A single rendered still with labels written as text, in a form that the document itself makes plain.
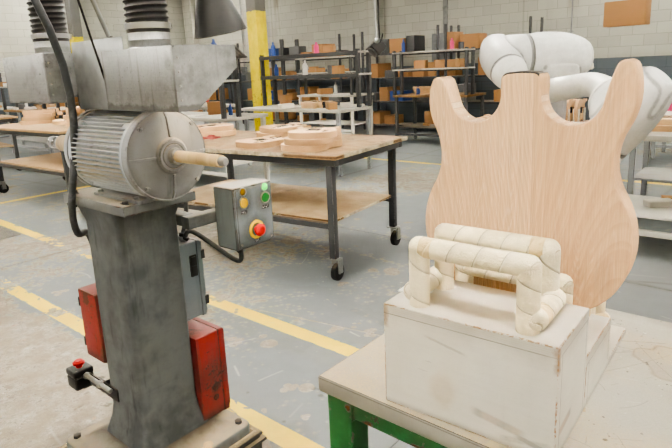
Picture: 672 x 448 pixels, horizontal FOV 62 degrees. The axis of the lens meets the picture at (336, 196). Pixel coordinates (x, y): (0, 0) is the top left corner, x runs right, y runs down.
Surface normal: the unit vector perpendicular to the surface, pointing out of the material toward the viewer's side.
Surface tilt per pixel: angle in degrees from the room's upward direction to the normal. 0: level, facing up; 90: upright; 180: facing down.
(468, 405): 90
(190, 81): 90
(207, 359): 90
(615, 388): 0
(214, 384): 90
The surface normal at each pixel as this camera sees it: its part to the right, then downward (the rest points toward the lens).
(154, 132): 0.70, 0.01
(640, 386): -0.04, -0.97
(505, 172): -0.61, 0.21
